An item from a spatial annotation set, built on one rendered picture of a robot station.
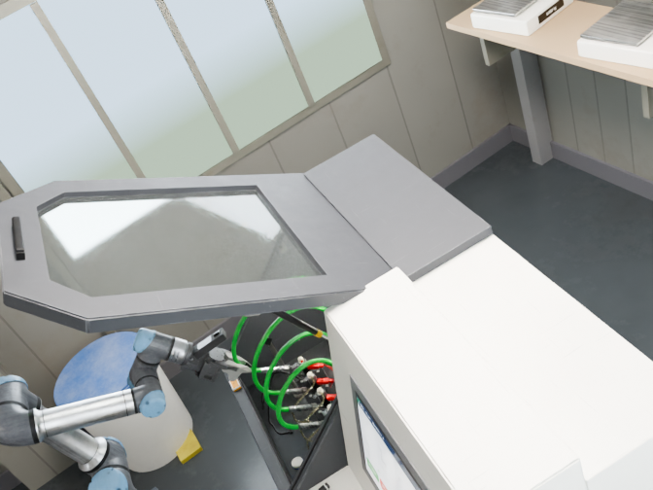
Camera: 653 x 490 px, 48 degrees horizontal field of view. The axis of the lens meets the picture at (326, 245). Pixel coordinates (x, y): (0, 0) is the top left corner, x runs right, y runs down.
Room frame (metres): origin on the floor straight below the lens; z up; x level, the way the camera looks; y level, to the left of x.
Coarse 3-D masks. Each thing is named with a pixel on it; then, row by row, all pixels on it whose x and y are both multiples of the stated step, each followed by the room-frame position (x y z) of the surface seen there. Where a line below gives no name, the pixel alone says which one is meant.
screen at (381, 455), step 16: (352, 384) 1.22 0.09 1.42; (368, 416) 1.13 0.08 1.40; (368, 432) 1.14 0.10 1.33; (384, 432) 1.05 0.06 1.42; (368, 448) 1.16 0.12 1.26; (384, 448) 1.06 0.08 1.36; (400, 448) 0.98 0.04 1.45; (368, 464) 1.17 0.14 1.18; (384, 464) 1.07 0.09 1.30; (400, 464) 0.97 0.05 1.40; (384, 480) 1.08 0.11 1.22; (400, 480) 0.98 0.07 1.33; (416, 480) 0.91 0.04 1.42
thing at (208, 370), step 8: (208, 352) 1.69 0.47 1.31; (216, 352) 1.70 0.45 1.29; (184, 360) 1.67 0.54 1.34; (192, 360) 1.69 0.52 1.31; (200, 360) 1.68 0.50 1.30; (208, 360) 1.67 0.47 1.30; (216, 360) 1.66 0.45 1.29; (224, 360) 1.67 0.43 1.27; (184, 368) 1.68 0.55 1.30; (192, 368) 1.68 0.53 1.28; (200, 368) 1.68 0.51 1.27; (208, 368) 1.66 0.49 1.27; (216, 368) 1.66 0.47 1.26; (200, 376) 1.66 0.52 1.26; (208, 376) 1.66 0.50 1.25; (216, 376) 1.65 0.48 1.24
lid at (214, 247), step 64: (64, 192) 1.93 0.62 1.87; (128, 192) 1.95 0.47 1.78; (192, 192) 1.98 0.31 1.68; (256, 192) 1.98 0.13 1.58; (320, 192) 1.96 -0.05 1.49; (0, 256) 1.56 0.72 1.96; (64, 256) 1.58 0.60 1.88; (128, 256) 1.58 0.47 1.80; (192, 256) 1.58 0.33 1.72; (256, 256) 1.58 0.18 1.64; (320, 256) 1.55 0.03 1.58; (64, 320) 1.31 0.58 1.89; (128, 320) 1.29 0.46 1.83; (192, 320) 1.31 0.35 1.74
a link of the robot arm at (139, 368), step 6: (138, 360) 1.70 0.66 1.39; (132, 366) 1.71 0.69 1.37; (138, 366) 1.69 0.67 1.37; (144, 366) 1.68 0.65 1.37; (150, 366) 1.68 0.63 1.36; (156, 366) 1.69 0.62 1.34; (132, 372) 1.69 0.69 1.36; (138, 372) 1.67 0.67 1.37; (144, 372) 1.66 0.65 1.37; (150, 372) 1.66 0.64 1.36; (156, 372) 1.68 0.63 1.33; (132, 378) 1.68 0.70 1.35; (138, 378) 1.65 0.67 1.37; (132, 384) 1.68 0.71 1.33
